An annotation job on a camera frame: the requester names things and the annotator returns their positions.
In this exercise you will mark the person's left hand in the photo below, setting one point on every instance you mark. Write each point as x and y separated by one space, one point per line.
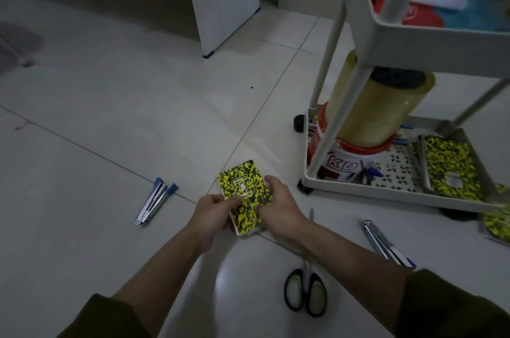
207 222

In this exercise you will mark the person's right hand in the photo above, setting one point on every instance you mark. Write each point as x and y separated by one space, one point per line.
283 214

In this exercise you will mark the person's right thumb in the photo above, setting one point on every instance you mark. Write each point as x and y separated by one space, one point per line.
272 187

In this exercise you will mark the person's left thumb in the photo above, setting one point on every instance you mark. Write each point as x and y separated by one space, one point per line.
235 203

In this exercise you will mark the yellow black speckled notebook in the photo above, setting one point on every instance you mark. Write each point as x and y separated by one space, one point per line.
452 166
245 190
498 224

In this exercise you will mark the person's left forearm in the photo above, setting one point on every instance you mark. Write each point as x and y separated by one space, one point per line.
167 278

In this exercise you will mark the person's right forearm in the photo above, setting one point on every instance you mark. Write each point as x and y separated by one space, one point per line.
350 274

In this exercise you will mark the black cart wheel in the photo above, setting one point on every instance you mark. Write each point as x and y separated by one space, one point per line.
299 123
305 187

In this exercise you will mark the red white plastic bucket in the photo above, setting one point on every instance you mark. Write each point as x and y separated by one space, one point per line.
342 162

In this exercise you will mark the blue metal stapler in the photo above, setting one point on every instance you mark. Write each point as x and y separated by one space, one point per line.
153 201

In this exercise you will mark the purple pen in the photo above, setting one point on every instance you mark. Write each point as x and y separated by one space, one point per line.
371 172

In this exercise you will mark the white black spotted notebook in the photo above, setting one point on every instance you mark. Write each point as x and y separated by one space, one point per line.
398 170

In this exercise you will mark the large clear tape roll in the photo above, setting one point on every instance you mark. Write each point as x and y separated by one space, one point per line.
378 110

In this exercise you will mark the blue pens bundle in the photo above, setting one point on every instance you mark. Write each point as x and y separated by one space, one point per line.
406 136

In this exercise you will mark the olive green left sleeve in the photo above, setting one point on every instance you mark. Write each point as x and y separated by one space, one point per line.
105 317

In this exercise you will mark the olive green sleeve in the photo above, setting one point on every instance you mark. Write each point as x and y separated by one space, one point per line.
105 317
450 310

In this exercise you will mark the white rolling cart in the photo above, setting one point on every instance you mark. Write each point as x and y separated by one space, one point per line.
418 46

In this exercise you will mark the olive green right sleeve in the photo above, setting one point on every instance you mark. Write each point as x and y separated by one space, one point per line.
450 310

